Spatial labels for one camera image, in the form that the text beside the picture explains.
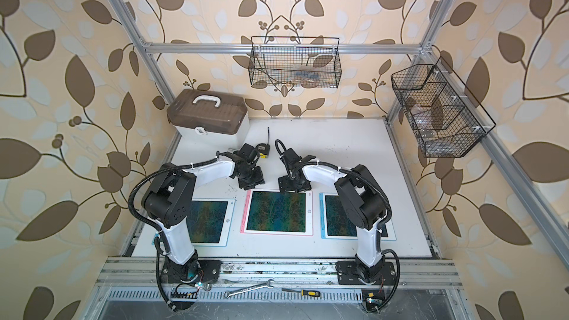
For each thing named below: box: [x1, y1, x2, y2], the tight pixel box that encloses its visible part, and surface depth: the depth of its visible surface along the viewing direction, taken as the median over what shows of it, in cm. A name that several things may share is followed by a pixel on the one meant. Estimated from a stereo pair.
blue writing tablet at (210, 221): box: [185, 197, 238, 248], surface depth 87 cm
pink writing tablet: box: [240, 189, 314, 237], surface depth 89 cm
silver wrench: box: [223, 278, 275, 299], surface depth 72 cm
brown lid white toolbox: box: [166, 88, 250, 149], surface depth 102 cm
